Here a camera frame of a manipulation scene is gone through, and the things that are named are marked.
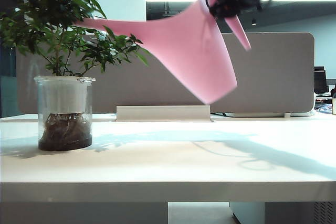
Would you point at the pink plastic watering can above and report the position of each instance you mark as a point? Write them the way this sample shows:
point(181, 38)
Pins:
point(194, 51)

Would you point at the green leafy plant with roots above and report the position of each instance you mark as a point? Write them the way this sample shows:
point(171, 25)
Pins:
point(52, 6)

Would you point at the clear glass plant jar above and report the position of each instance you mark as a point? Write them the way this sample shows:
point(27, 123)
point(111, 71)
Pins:
point(89, 108)

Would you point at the white inner plant pot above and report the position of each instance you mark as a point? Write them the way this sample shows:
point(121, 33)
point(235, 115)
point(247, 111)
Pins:
point(65, 98)

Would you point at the black pendant ceiling lamp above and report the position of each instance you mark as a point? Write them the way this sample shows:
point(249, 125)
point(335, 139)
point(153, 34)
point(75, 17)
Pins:
point(253, 21)

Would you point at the grey fabric desk divider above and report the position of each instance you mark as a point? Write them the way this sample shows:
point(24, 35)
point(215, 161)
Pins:
point(275, 77)

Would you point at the black computer monitor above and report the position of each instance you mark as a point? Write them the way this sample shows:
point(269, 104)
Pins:
point(320, 82)

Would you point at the small beige box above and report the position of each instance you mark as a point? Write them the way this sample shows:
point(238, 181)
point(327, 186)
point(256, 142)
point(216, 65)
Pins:
point(334, 106)

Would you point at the grey cabinet with vent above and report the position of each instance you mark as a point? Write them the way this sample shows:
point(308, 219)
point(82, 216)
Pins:
point(288, 213)

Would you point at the grey table support panel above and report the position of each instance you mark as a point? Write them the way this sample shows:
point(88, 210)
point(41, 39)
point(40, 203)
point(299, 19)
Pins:
point(78, 213)

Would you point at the white divider foot bracket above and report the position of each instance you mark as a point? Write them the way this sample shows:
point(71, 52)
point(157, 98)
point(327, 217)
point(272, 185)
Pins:
point(287, 115)

